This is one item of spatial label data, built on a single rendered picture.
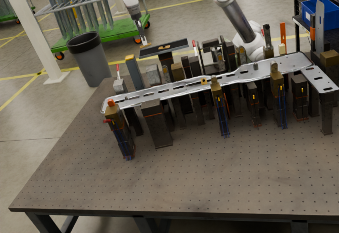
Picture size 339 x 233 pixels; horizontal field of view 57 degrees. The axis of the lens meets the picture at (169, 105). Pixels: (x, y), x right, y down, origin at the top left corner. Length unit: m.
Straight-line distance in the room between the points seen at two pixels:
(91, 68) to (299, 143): 3.46
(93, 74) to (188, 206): 3.40
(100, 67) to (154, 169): 3.02
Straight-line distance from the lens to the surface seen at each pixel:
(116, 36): 5.94
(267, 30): 2.18
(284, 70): 2.03
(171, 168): 1.92
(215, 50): 2.19
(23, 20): 5.51
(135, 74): 2.36
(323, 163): 1.84
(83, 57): 4.69
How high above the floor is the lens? 2.00
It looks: 32 degrees down
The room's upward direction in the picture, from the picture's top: 17 degrees counter-clockwise
